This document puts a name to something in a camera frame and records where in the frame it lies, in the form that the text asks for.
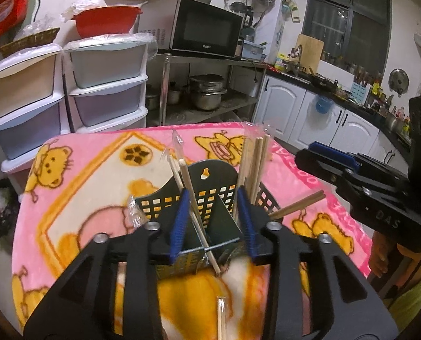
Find red plastic basin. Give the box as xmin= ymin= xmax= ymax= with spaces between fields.
xmin=71 ymin=6 xmax=144 ymax=39

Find white kitchen cabinets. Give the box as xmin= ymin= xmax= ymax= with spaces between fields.
xmin=251 ymin=69 xmax=413 ymax=174

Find wooden cutting board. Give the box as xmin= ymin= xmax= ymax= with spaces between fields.
xmin=295 ymin=33 xmax=324 ymax=73

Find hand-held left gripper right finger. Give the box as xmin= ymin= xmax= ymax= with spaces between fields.
xmin=236 ymin=187 xmax=399 ymax=340

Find green plastic utensil basket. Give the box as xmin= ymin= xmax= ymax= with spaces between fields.
xmin=134 ymin=161 xmax=282 ymax=280

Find person's green garment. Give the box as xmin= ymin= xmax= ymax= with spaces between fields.
xmin=384 ymin=248 xmax=421 ymax=333

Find light blue knife block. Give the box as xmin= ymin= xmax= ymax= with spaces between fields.
xmin=351 ymin=81 xmax=369 ymax=103

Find black microwave oven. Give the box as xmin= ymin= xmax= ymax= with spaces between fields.
xmin=136 ymin=0 xmax=244 ymax=61

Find blender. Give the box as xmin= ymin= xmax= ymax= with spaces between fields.
xmin=231 ymin=2 xmax=255 ymax=41

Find dark window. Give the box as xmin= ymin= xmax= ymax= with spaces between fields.
xmin=301 ymin=0 xmax=392 ymax=78

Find black wok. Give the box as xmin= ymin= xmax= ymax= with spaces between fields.
xmin=308 ymin=74 xmax=339 ymax=87

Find hanging steel pot lid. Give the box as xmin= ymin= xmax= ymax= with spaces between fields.
xmin=388 ymin=68 xmax=409 ymax=96

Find pink printed blanket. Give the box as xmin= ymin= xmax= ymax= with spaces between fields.
xmin=12 ymin=122 xmax=372 ymax=340

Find row of spice bottles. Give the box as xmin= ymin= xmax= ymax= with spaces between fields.
xmin=320 ymin=51 xmax=360 ymax=73

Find wicker tray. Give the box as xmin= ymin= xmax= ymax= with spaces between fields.
xmin=0 ymin=27 xmax=60 ymax=57

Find large steel pot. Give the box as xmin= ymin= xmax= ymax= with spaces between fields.
xmin=189 ymin=74 xmax=228 ymax=111

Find plastic-wrapped wooden chopstick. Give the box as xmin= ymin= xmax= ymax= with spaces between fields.
xmin=163 ymin=130 xmax=188 ymax=194
xmin=232 ymin=124 xmax=255 ymax=220
xmin=127 ymin=195 xmax=147 ymax=229
xmin=216 ymin=296 xmax=229 ymax=340

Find light blue plastic container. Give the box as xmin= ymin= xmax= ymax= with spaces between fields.
xmin=242 ymin=40 xmax=268 ymax=61

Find person's right hand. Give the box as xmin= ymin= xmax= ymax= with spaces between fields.
xmin=368 ymin=232 xmax=397 ymax=279

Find white plastic drawer unit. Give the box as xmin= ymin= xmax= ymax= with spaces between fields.
xmin=62 ymin=33 xmax=150 ymax=133
xmin=0 ymin=42 xmax=71 ymax=185

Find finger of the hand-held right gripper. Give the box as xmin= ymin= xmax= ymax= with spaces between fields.
xmin=295 ymin=148 xmax=362 ymax=188
xmin=308 ymin=141 xmax=365 ymax=171

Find hanging metal strainer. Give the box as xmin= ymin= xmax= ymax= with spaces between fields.
xmin=254 ymin=0 xmax=278 ymax=15

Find steel kitchen rack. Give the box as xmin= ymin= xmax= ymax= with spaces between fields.
xmin=147 ymin=53 xmax=268 ymax=128

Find small blue plastic bag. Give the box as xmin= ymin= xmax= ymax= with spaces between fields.
xmin=316 ymin=95 xmax=333 ymax=114

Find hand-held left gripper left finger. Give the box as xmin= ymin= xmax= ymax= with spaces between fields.
xmin=23 ymin=188 xmax=192 ymax=340

